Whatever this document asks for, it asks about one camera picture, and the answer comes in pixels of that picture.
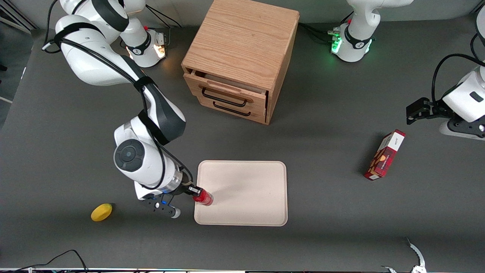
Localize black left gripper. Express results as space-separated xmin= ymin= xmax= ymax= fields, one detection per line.
xmin=406 ymin=97 xmax=454 ymax=125

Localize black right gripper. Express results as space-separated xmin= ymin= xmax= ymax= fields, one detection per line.
xmin=170 ymin=181 xmax=202 ymax=198

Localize red coke bottle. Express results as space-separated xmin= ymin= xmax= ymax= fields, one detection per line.
xmin=192 ymin=188 xmax=214 ymax=207

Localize beige rectangular tray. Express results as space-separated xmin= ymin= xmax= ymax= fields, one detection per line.
xmin=194 ymin=160 xmax=288 ymax=227

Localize red cracker box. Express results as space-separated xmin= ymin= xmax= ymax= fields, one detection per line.
xmin=364 ymin=129 xmax=406 ymax=181

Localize yellow lemon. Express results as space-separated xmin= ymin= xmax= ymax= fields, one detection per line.
xmin=91 ymin=203 xmax=113 ymax=222

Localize wooden drawer closed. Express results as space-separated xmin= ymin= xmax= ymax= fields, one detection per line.
xmin=197 ymin=95 xmax=267 ymax=124

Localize wooden drawer slightly open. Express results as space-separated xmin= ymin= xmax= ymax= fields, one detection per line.
xmin=183 ymin=69 xmax=268 ymax=114

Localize white curved plastic strip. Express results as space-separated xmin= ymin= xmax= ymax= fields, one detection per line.
xmin=405 ymin=237 xmax=427 ymax=273

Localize wooden drawer cabinet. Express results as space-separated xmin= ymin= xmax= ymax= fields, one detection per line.
xmin=181 ymin=0 xmax=300 ymax=126

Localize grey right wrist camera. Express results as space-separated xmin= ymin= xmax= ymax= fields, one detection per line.
xmin=141 ymin=196 xmax=182 ymax=219

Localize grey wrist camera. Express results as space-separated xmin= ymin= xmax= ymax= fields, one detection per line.
xmin=141 ymin=196 xmax=182 ymax=219
xmin=439 ymin=119 xmax=485 ymax=141

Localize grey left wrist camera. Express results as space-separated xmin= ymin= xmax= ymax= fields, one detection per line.
xmin=439 ymin=119 xmax=485 ymax=141

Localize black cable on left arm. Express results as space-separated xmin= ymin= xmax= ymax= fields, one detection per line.
xmin=432 ymin=53 xmax=485 ymax=104

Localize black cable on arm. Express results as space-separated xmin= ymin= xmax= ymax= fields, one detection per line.
xmin=432 ymin=53 xmax=485 ymax=104
xmin=42 ymin=0 xmax=194 ymax=190

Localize short black cable loop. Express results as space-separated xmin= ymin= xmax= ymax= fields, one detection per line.
xmin=469 ymin=33 xmax=485 ymax=62

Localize short black drawer handle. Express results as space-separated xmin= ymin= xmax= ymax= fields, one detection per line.
xmin=213 ymin=101 xmax=252 ymax=117

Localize long black drawer handle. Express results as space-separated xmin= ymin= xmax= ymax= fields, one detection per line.
xmin=202 ymin=88 xmax=247 ymax=108

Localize black cables at left base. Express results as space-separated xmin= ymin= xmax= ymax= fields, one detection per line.
xmin=298 ymin=22 xmax=338 ymax=43

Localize black cable at table edge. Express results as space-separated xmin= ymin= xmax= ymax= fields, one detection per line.
xmin=0 ymin=249 xmax=88 ymax=273

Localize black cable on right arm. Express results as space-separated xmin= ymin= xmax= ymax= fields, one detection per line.
xmin=42 ymin=0 xmax=194 ymax=190

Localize black cable behind right base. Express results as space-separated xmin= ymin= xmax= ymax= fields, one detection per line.
xmin=145 ymin=5 xmax=183 ymax=29

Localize grey metal frame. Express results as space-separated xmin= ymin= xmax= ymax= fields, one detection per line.
xmin=0 ymin=0 xmax=39 ymax=35

